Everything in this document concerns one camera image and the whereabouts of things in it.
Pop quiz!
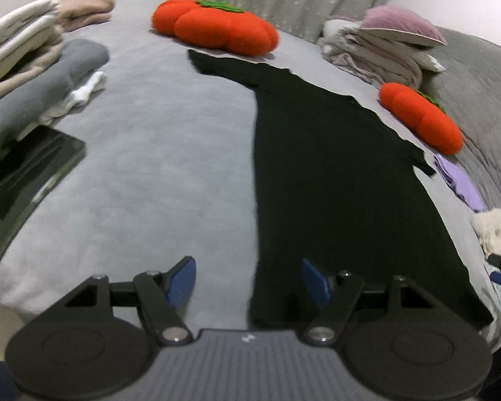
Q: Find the folded pink beige garment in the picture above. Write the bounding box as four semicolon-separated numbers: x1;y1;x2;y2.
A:
58;0;115;32

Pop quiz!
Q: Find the orange pumpkin cushion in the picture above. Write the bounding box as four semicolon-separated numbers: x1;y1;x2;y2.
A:
378;83;465;155
151;0;280;57

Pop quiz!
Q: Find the purple pillow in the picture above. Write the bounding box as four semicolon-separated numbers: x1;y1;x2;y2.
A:
359;5;448;47

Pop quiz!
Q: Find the grey bed sheet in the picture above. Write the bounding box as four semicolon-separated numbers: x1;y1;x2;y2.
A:
0;0;501;343

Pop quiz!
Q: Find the grey quilted blanket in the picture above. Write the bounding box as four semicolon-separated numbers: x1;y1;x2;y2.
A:
422;27;501;214

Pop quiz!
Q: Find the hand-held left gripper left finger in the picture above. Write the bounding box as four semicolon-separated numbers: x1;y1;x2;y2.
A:
62;256;198;347

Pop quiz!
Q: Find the folded grey garment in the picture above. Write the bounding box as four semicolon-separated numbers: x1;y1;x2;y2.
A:
0;38;110;163

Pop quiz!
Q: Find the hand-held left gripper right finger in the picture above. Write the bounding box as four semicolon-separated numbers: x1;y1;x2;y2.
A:
301;258;437;347

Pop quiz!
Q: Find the white fluffy garment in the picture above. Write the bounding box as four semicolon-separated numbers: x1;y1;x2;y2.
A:
471;208;501;260

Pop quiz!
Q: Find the black knit garment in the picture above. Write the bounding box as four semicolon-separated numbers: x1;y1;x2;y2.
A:
188;49;494;330

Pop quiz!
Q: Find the folded purple cloth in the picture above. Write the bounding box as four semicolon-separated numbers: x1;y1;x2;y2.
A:
433;153;488;213

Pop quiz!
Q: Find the stack of folded cream garments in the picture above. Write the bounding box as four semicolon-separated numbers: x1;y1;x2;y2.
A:
0;0;65;107

